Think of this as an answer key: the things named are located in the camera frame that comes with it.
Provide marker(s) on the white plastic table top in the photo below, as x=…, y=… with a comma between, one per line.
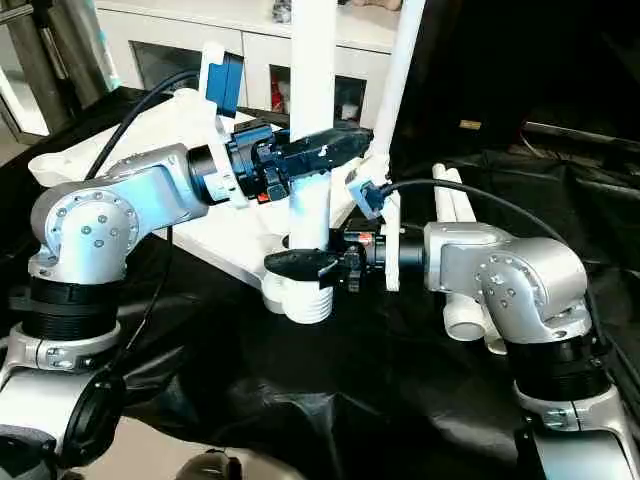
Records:
x=230, y=240

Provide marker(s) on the white plastic table leg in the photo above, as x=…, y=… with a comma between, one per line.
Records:
x=312, y=60
x=496, y=342
x=400, y=70
x=462, y=320

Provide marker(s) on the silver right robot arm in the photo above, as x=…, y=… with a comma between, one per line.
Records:
x=510, y=280

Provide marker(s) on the black work mat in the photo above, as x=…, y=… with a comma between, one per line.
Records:
x=330, y=400

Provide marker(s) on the white display cabinet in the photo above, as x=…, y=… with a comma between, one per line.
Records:
x=160, y=25

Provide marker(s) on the teal white pole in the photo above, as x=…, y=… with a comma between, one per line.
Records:
x=100, y=40

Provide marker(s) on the grey left robot leg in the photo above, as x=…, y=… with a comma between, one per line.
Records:
x=215, y=468

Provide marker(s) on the black low cabinet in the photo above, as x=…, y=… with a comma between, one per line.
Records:
x=540, y=60

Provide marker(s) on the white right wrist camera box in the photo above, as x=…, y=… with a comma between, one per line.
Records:
x=380, y=210

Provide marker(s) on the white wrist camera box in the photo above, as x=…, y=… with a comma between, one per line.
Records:
x=380, y=210
x=222, y=90

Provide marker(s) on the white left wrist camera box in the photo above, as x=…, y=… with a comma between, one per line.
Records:
x=222, y=90

